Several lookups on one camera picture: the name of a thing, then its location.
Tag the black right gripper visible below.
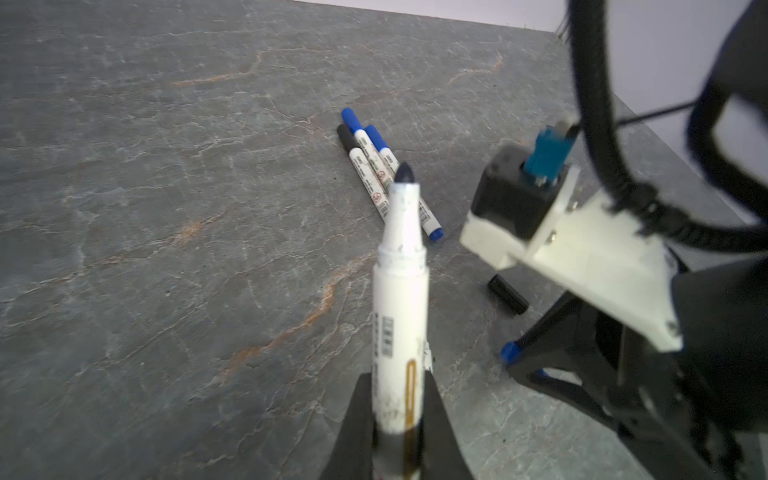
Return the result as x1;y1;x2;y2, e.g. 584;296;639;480
509;292;767;479

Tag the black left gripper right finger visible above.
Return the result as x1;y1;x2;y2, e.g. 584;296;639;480
422;371;474;480

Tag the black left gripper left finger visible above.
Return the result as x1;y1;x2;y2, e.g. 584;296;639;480
320;373;374;480

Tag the small blue pen cap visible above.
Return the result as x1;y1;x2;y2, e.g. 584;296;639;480
500;342;522;366

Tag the white marker blue end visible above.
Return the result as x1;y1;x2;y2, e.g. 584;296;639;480
372;163;429;479

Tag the white marker black tip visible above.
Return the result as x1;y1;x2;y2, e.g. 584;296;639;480
336;124;389;220

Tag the white marker blue tip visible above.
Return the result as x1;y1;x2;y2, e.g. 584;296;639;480
364;123;446;243

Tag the blue capped white marker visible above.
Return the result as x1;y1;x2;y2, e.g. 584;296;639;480
341;107;394;193

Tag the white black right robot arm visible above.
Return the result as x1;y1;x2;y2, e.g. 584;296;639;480
508;1;767;479

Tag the black corrugated cable conduit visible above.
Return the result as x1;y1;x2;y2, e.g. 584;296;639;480
563;0;768;254

